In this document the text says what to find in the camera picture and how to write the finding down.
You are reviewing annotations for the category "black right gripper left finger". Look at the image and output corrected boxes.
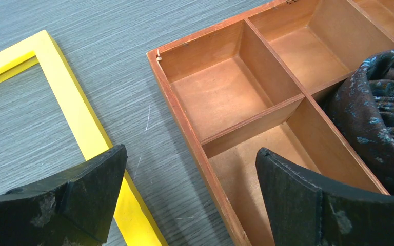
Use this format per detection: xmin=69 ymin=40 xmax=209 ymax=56
xmin=0 ymin=145 xmax=127 ymax=245

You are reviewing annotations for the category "brown wooden compartment tray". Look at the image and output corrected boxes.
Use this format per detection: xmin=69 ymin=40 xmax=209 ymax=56
xmin=147 ymin=0 xmax=394 ymax=245

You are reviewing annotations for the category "dark rolled tie with blue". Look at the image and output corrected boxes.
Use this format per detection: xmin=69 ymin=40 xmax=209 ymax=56
xmin=323 ymin=49 xmax=394 ymax=195

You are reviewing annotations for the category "yellow wooden picture frame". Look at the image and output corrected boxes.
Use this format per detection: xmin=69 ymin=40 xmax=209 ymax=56
xmin=0 ymin=30 xmax=167 ymax=245

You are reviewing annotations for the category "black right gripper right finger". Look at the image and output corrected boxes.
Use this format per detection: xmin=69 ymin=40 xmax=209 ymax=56
xmin=255 ymin=148 xmax=394 ymax=245

